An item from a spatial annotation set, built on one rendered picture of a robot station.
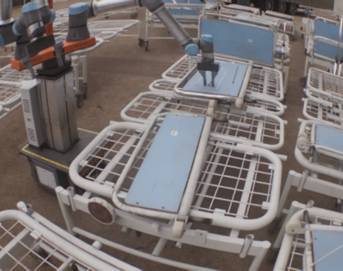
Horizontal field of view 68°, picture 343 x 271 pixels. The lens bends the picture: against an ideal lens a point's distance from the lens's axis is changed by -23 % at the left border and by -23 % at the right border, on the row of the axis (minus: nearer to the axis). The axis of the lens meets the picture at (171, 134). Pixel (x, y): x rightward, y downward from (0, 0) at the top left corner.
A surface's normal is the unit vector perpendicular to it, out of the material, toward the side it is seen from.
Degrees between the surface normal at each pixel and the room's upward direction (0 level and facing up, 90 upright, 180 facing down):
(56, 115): 90
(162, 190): 1
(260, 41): 91
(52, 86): 90
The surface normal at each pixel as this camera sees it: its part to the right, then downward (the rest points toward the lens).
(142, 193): 0.00, -0.86
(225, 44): -0.33, 0.48
